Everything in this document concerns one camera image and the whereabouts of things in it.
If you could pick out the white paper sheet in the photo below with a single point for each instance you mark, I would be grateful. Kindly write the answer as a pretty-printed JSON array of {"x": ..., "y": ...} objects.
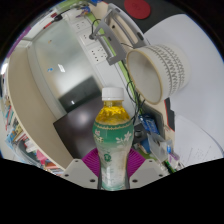
[{"x": 196, "y": 146}]

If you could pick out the clear plastic box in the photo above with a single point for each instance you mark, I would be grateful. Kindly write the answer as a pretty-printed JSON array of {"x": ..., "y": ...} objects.
[{"x": 159, "y": 146}]

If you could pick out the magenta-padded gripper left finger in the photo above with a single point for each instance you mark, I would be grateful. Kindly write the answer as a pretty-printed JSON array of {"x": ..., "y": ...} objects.
[{"x": 90, "y": 163}]

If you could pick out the small blue box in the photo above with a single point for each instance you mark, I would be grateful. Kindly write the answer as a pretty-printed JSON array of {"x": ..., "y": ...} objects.
[{"x": 150, "y": 125}]

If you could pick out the black computer monitor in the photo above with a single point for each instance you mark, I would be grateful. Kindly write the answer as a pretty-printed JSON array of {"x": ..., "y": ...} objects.
[{"x": 76, "y": 133}]

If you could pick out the green-labelled clear drink bottle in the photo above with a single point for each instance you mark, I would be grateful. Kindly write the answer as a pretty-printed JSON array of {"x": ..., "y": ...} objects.
[{"x": 113, "y": 143}]

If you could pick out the small blue wall sticker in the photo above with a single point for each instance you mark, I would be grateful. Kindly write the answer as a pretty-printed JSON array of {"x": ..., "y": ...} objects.
[{"x": 49, "y": 69}]

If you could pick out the purple hanging banner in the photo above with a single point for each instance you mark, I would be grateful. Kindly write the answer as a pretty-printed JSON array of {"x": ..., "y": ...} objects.
[{"x": 19, "y": 41}]

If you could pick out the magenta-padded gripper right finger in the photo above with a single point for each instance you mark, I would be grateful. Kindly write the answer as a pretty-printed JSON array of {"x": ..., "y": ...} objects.
[{"x": 137, "y": 163}]

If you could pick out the white wall power socket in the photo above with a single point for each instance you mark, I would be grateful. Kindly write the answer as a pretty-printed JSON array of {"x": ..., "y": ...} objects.
[
  {"x": 101, "y": 56},
  {"x": 81, "y": 25},
  {"x": 87, "y": 40}
]

